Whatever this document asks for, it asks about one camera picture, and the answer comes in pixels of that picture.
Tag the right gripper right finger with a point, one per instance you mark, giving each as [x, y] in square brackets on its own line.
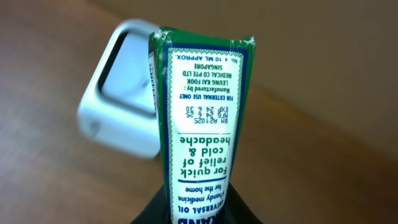
[235, 210]

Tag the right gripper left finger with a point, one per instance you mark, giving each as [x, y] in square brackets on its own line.
[156, 211]

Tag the small green white box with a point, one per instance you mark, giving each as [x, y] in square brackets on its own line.
[200, 84]

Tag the white barcode scanner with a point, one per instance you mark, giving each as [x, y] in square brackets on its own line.
[117, 108]

